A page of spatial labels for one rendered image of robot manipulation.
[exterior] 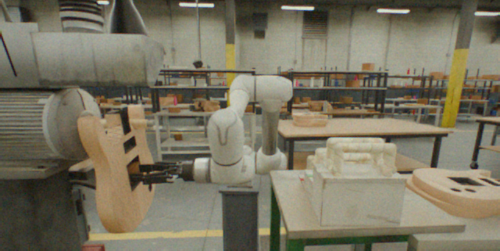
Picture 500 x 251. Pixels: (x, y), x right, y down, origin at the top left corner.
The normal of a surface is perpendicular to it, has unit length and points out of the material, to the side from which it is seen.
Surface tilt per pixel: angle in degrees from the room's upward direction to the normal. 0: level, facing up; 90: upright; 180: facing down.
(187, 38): 90
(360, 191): 90
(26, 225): 90
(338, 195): 90
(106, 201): 81
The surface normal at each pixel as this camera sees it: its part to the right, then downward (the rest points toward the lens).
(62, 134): 0.91, 0.16
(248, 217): -0.06, 0.22
